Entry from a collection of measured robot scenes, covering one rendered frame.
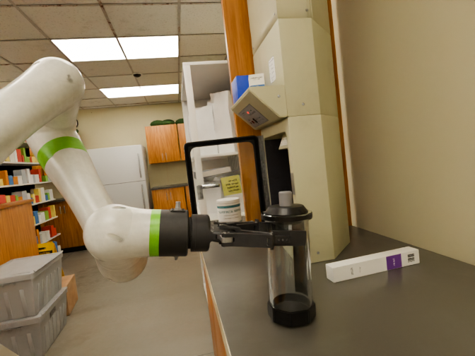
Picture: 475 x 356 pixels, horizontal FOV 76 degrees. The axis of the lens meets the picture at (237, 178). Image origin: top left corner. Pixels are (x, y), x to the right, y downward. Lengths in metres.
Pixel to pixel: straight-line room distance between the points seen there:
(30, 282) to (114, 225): 2.22
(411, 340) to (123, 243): 0.54
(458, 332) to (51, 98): 0.93
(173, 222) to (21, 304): 2.36
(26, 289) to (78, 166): 2.04
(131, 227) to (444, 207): 0.91
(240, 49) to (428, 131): 0.78
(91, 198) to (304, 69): 0.71
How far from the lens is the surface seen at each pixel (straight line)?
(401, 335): 0.70
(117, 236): 0.60
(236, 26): 1.43
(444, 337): 0.71
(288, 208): 0.63
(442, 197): 1.13
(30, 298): 2.84
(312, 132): 1.00
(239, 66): 1.37
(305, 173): 0.99
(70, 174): 0.84
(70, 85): 0.85
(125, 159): 5.86
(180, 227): 0.59
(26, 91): 0.77
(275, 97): 0.98
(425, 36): 1.17
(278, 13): 1.07
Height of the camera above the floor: 1.29
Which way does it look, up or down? 3 degrees down
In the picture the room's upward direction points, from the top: 6 degrees counter-clockwise
